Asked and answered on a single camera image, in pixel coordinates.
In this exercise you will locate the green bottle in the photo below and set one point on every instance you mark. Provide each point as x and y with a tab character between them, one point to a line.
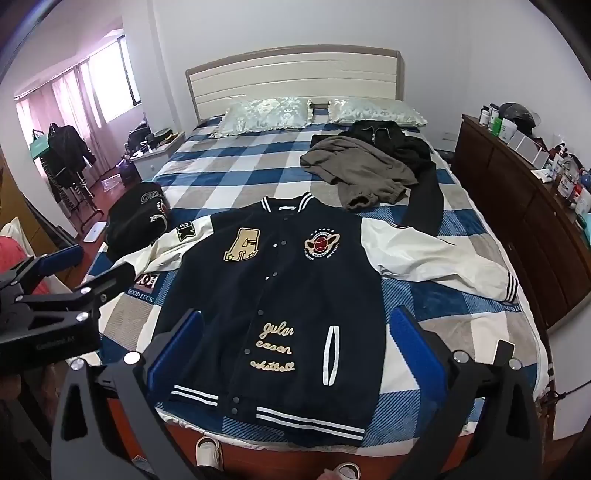
495	121

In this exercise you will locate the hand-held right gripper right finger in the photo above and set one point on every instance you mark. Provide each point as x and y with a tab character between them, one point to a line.
418	355

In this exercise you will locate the dark wooden dresser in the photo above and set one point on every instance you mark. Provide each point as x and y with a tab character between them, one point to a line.
512	198

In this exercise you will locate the white bathroom scale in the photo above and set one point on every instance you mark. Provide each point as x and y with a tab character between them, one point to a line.
95	231

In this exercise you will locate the blue checked bed blanket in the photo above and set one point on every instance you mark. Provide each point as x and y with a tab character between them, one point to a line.
231	166

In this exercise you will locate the purple bag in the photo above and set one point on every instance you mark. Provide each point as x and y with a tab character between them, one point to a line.
128	170

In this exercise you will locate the clothes rack with dark clothes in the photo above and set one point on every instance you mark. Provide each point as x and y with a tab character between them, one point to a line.
67	157

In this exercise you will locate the pale patterned ruffled pillow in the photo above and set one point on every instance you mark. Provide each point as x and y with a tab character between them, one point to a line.
376	110
265	115

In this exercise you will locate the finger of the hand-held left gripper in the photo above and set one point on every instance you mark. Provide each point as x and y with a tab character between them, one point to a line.
99	284
60	259

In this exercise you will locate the black bag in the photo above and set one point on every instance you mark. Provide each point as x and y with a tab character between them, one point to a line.
147	136

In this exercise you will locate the black embroidered jacket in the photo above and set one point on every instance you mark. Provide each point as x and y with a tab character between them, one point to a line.
134	214

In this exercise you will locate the white box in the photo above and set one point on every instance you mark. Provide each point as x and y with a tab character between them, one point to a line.
528	147

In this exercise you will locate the teal paper bag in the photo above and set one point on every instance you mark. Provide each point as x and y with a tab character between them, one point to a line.
39	145

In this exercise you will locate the pink curtains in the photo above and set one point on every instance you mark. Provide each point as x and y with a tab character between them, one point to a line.
69	87

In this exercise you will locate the black helmet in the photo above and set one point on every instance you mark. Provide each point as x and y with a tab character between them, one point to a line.
517	115

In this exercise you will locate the red cloth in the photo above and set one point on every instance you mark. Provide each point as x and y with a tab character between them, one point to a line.
16	258

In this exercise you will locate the navy white varsity jacket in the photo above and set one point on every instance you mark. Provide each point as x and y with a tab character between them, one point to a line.
277	300

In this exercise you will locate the white slipper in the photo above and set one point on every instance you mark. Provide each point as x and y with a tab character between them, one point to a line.
347	470
208	452

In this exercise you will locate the beige bed headboard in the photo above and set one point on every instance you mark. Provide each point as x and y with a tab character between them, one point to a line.
295	76

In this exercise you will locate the grey-brown sweatshirt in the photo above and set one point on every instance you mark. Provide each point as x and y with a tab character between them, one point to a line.
360	166

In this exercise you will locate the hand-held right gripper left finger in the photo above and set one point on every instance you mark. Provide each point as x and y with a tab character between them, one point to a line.
176	351

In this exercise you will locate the white nightstand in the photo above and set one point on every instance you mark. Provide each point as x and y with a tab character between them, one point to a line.
154	159

